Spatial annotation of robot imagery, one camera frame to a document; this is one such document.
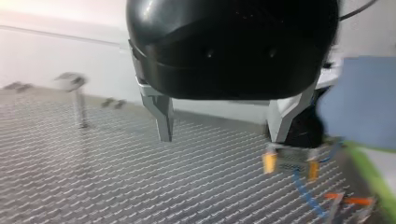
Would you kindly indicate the metal post with orange clip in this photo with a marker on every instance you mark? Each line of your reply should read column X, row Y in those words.
column 361, row 203
column 335, row 203

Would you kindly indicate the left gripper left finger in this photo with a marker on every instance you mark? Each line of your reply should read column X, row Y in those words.
column 162, row 115

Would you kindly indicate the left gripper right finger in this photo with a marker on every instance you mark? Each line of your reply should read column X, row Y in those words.
column 280, row 119

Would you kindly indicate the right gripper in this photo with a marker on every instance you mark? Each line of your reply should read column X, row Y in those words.
column 306, row 132

